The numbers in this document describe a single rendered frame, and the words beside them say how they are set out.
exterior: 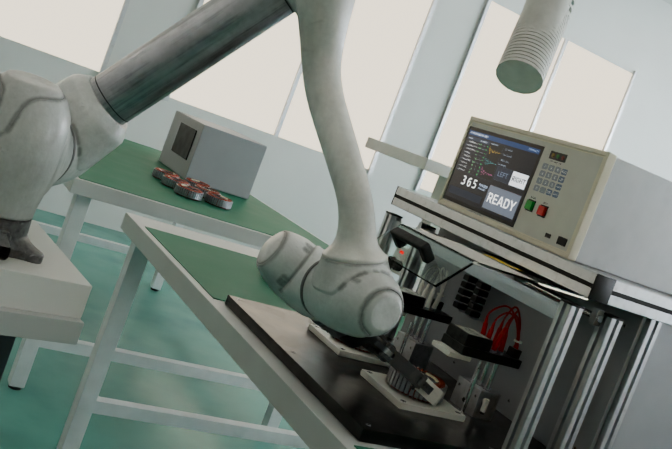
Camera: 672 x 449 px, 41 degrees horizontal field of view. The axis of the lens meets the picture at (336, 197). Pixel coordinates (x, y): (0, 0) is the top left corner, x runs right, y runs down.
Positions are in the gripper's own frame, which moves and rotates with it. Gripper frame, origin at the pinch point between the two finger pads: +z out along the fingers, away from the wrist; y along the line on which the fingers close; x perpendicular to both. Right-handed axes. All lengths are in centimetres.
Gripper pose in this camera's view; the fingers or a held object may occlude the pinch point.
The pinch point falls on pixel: (416, 380)
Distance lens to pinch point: 168.6
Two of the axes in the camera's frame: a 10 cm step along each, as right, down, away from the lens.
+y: 4.3, 2.3, -8.7
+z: 6.2, 6.3, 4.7
